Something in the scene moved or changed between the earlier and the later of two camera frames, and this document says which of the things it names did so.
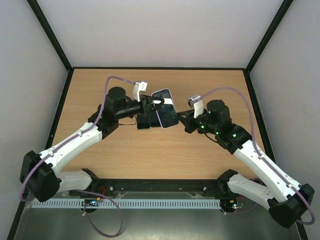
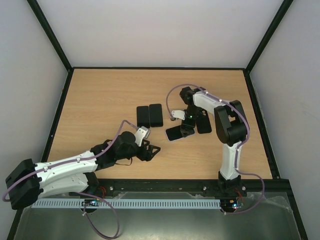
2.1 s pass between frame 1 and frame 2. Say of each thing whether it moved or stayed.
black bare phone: stayed
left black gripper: moved
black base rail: stayed
